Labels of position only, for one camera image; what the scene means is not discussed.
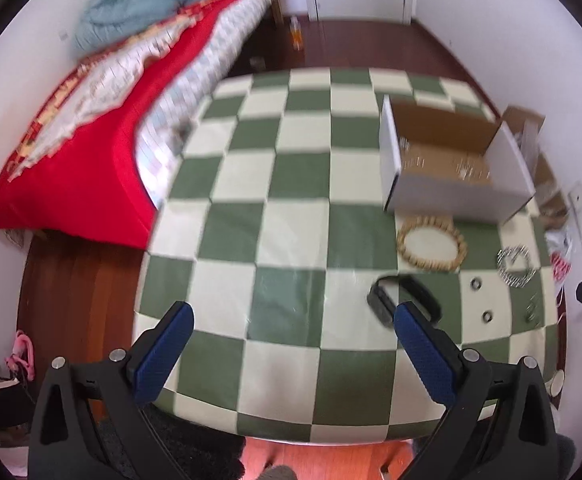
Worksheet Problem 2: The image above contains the pink cord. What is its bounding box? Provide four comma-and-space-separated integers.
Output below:
5, 330, 36, 382

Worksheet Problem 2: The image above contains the silver sparkly bracelet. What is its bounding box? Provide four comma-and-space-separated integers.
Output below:
496, 245, 539, 288

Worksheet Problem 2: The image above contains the white and red plastic bag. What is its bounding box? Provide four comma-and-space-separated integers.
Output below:
543, 225, 576, 287

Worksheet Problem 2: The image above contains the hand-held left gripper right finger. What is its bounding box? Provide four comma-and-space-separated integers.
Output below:
393, 301, 560, 480

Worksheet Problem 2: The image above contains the wooden bead bracelet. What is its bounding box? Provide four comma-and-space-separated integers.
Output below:
396, 214, 468, 273

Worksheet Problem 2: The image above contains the orange bottle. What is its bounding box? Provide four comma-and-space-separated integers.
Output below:
289, 16, 305, 51

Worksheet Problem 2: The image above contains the patterned bed mattress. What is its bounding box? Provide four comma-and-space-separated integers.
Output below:
135, 0, 273, 207

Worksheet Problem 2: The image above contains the green and cream checkered tablecloth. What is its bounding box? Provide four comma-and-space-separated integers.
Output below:
132, 67, 569, 445

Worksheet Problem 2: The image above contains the red patterned blanket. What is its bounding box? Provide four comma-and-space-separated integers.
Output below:
0, 0, 277, 250

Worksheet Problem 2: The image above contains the teal blanket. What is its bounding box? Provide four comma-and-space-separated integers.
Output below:
74, 0, 287, 58

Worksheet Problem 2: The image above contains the brown cardboard box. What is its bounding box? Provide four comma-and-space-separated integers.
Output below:
501, 105, 572, 227

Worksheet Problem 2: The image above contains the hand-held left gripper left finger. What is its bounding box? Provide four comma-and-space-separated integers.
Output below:
28, 301, 195, 480

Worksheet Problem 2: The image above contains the white cardboard box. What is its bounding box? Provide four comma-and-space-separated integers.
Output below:
378, 94, 536, 224

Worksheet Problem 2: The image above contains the black band bracelet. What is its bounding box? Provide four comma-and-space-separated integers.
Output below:
366, 274, 442, 330

